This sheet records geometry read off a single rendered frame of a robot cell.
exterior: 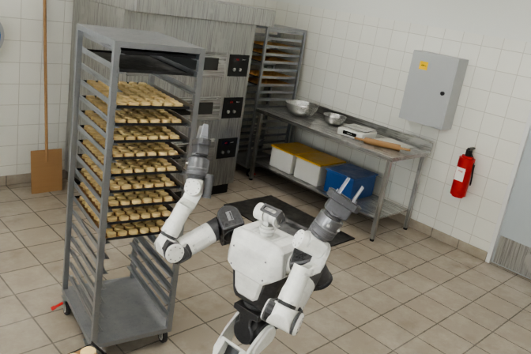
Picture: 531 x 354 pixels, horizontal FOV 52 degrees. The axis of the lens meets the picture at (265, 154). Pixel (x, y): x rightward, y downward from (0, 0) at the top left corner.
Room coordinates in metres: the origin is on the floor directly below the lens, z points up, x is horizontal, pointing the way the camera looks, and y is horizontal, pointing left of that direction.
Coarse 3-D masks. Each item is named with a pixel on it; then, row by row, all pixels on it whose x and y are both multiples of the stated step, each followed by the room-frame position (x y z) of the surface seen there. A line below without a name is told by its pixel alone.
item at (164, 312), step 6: (132, 264) 3.29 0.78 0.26; (132, 270) 3.25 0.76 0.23; (138, 276) 3.18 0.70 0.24; (138, 282) 3.11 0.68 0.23; (144, 282) 3.10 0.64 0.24; (144, 288) 3.05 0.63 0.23; (150, 288) 3.02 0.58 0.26; (150, 294) 3.00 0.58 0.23; (156, 300) 2.93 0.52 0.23; (156, 306) 2.88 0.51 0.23; (162, 306) 2.87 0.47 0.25; (162, 312) 2.83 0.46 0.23; (168, 312) 2.80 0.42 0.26
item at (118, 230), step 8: (80, 200) 3.03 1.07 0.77; (88, 208) 2.90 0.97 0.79; (96, 216) 2.81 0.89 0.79; (96, 224) 2.74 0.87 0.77; (112, 224) 2.74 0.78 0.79; (120, 224) 2.79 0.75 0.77; (128, 224) 2.76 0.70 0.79; (136, 224) 2.78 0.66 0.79; (144, 224) 2.80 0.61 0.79; (152, 224) 2.81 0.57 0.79; (160, 224) 2.84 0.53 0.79; (112, 232) 2.64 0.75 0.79; (120, 232) 2.65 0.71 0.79; (128, 232) 2.71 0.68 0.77; (136, 232) 2.70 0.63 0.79; (144, 232) 2.72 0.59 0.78
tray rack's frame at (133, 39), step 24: (144, 48) 2.61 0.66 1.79; (168, 48) 2.69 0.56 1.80; (192, 48) 2.77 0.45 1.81; (72, 120) 3.03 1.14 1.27; (72, 144) 3.02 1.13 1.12; (72, 168) 3.03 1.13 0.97; (72, 192) 3.03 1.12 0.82; (72, 288) 3.05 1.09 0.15; (120, 288) 3.14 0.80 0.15; (120, 312) 2.88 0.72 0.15; (144, 312) 2.92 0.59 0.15; (120, 336) 2.65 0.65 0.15; (144, 336) 2.71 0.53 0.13
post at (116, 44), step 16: (112, 48) 2.55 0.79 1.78; (112, 64) 2.53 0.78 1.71; (112, 80) 2.53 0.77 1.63; (112, 96) 2.53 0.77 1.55; (112, 112) 2.54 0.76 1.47; (112, 128) 2.54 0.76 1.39; (112, 144) 2.54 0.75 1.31; (96, 256) 2.55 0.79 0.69; (96, 272) 2.53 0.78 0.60; (96, 288) 2.53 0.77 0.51; (96, 304) 2.53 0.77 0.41; (96, 320) 2.54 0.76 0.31; (96, 336) 2.54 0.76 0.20
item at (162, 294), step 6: (132, 252) 3.30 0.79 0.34; (132, 258) 3.25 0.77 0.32; (138, 258) 3.21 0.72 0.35; (138, 264) 3.19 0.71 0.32; (144, 270) 3.12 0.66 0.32; (144, 276) 3.05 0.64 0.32; (150, 276) 3.04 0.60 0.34; (150, 282) 2.99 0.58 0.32; (156, 282) 2.96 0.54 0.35; (156, 288) 2.93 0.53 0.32; (162, 288) 2.89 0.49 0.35; (162, 294) 2.88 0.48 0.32; (168, 300) 2.81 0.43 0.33
